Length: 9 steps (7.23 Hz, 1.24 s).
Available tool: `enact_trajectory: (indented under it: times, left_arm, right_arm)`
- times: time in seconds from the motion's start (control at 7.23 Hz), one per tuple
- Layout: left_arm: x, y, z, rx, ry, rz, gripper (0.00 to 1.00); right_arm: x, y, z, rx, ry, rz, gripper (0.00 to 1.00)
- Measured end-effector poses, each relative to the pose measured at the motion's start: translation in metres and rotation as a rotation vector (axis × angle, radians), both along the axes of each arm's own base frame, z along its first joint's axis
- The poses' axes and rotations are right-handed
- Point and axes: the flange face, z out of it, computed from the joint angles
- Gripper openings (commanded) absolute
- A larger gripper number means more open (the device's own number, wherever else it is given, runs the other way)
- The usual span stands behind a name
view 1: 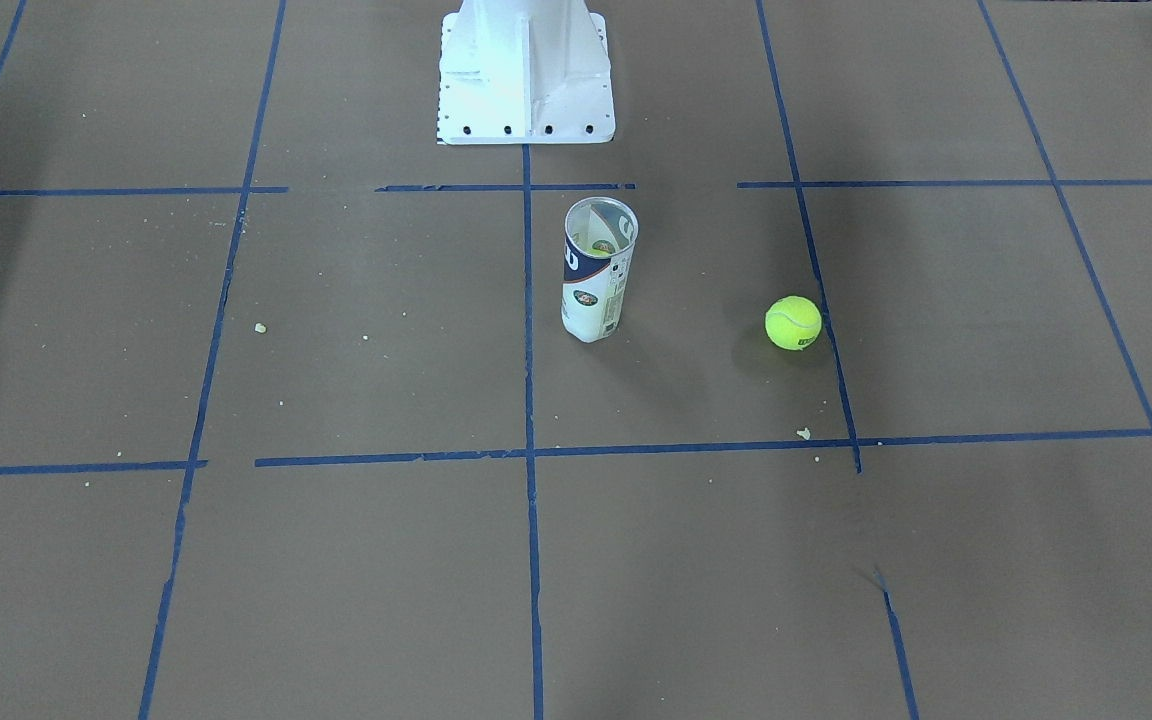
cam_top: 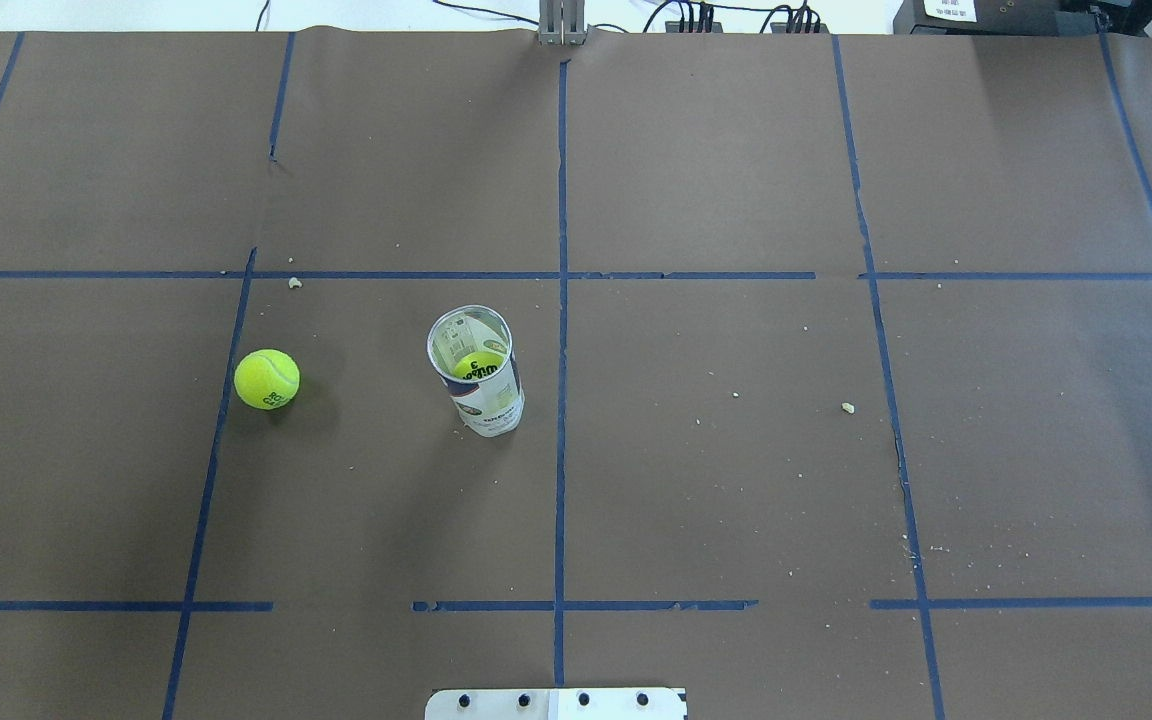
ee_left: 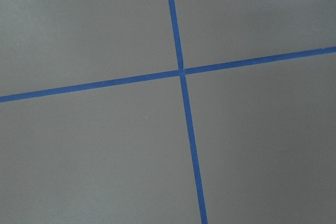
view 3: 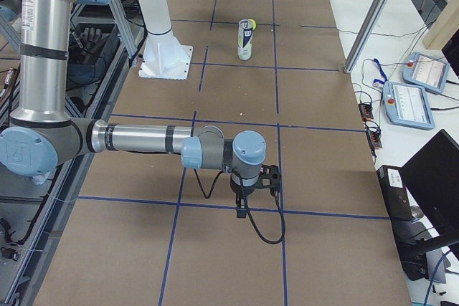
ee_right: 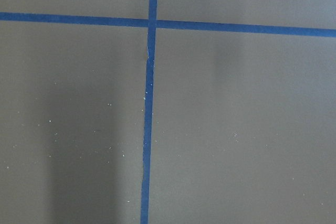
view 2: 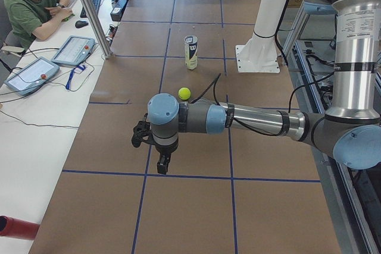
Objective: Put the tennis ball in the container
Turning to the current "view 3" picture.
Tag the blue teach pendant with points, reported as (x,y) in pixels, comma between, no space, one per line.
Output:
(407,105)
(425,71)

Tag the near blue teach pendant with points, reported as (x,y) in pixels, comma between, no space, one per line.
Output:
(407,105)

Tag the black monitor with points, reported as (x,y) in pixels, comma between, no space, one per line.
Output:
(431,176)

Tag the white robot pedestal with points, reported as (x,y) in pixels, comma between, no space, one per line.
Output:
(164,57)

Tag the white tennis ball can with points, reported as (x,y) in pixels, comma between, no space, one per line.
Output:
(244,42)

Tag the black computer box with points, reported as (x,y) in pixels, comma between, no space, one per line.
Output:
(418,250)

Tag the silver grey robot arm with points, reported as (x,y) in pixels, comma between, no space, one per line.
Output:
(42,135)

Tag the orange black adapter board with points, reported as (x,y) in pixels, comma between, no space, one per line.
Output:
(365,110)

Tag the yellow-green tennis ball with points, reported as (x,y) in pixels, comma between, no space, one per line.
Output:
(253,23)

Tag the aluminium frame post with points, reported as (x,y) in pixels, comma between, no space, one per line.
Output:
(364,34)

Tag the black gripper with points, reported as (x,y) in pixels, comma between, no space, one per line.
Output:
(241,190)

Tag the far blue teach pendant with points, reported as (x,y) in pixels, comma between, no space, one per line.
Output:
(425,71)

